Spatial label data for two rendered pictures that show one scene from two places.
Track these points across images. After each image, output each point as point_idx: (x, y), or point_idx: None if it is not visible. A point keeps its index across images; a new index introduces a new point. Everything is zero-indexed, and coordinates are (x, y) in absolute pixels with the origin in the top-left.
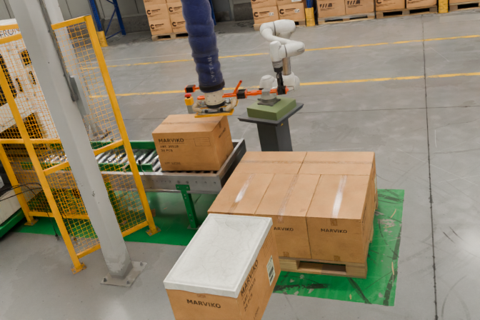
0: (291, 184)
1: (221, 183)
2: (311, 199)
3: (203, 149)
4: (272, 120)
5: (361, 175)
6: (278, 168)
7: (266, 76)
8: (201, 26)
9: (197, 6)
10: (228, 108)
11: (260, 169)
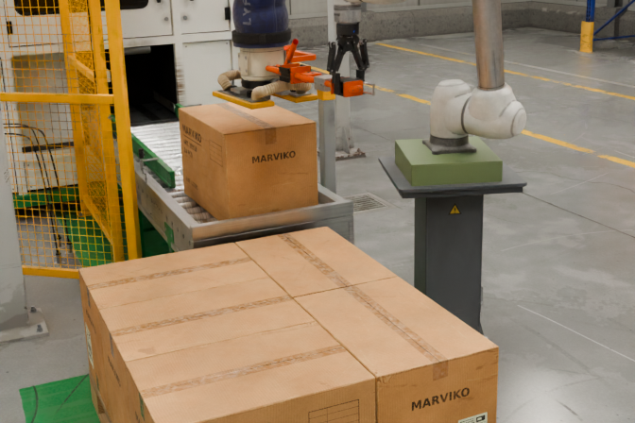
0: (242, 305)
1: (194, 248)
2: (199, 345)
3: (215, 171)
4: (407, 182)
5: (366, 367)
6: (295, 272)
7: (454, 80)
8: None
9: None
10: (253, 93)
11: (271, 259)
